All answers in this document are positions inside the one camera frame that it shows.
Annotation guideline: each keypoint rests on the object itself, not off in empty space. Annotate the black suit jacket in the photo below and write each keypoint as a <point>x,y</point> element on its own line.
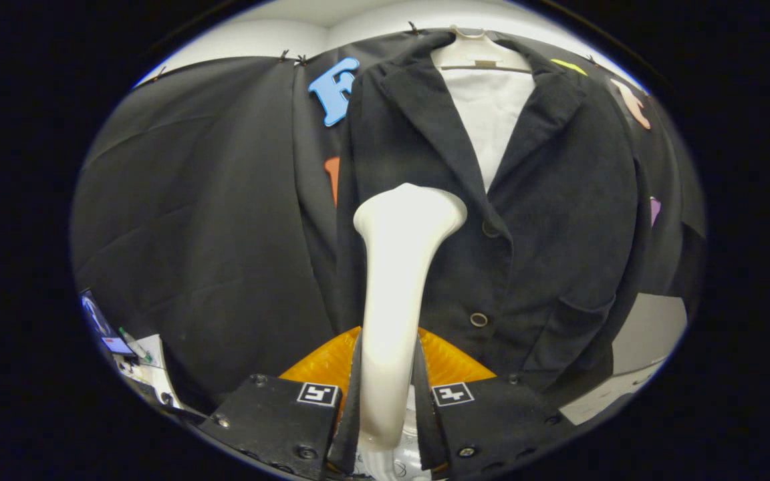
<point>559,220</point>

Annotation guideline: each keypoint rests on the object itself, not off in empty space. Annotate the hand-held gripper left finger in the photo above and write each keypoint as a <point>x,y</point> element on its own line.
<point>271,421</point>

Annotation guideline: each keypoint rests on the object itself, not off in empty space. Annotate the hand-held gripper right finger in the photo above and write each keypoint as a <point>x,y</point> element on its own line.
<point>492,417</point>

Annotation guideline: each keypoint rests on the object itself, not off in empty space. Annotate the white shirt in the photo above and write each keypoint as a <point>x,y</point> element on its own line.
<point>488,120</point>

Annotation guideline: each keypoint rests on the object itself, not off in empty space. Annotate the small screen device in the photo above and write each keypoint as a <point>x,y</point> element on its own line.
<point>107,331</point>

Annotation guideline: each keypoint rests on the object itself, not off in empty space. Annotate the white side table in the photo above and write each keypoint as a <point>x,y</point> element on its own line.
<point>154,374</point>

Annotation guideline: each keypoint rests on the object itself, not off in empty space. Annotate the cream clothes hanger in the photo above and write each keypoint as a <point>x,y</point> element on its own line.
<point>475,50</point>

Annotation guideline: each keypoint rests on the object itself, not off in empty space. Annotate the grey cabinet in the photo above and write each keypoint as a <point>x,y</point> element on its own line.
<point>646,347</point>

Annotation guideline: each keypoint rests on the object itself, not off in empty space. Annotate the black backdrop cloth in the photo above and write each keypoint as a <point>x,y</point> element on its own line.
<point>191,200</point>

